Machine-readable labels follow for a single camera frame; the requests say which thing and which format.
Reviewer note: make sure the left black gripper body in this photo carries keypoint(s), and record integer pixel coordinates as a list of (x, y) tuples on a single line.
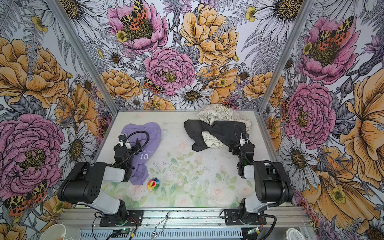
[(134, 151)]

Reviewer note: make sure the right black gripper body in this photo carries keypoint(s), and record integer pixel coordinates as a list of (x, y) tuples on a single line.
[(236, 151)]

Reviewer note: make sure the purple cloth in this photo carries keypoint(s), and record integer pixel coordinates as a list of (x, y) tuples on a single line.
[(140, 173)]

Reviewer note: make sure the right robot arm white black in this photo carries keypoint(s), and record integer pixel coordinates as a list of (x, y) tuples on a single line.
[(272, 185)]

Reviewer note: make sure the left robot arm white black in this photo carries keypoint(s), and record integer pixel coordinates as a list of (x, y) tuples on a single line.
[(83, 185)]

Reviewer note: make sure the black cloth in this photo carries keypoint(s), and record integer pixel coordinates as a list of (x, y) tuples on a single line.
[(224, 131)]

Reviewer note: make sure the cream patterned cloth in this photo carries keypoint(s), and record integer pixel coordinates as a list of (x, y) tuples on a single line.
[(216, 112)]

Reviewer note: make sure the small rainbow coloured toy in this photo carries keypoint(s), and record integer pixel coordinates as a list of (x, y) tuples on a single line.
[(153, 184)]

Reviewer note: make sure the white round lid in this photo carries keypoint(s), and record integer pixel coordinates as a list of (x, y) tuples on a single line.
[(293, 234)]

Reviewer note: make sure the white paper cup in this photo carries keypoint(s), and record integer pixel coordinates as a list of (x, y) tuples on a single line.
[(61, 232)]

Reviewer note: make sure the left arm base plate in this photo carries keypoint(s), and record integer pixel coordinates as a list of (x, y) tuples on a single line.
[(132, 218)]

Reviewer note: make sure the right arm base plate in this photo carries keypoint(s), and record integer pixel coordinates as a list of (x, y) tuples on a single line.
[(234, 217)]

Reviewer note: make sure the aluminium front rail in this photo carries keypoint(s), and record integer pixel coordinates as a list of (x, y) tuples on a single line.
[(187, 218)]

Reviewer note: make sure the white slotted cable duct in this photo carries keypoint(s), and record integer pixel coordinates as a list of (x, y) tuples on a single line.
[(169, 234)]

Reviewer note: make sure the left aluminium corner post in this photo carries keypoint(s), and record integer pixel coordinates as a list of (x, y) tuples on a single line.
[(71, 33)]

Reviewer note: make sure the aluminium corner post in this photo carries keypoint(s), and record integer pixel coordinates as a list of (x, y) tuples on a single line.
[(291, 40), (71, 33)]

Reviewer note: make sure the right aluminium corner post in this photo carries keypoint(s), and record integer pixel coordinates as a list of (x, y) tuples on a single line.
[(291, 40)]

